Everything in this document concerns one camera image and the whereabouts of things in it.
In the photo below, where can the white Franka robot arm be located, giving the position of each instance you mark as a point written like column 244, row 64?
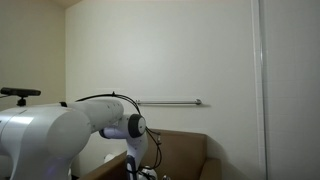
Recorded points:
column 50, row 133

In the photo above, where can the brown armchair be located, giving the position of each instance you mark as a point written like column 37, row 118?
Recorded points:
column 186, row 150

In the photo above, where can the white vertical corner trim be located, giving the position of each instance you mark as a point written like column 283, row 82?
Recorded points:
column 258, row 83

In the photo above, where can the metal wall grab bar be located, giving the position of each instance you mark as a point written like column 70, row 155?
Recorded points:
column 170, row 102

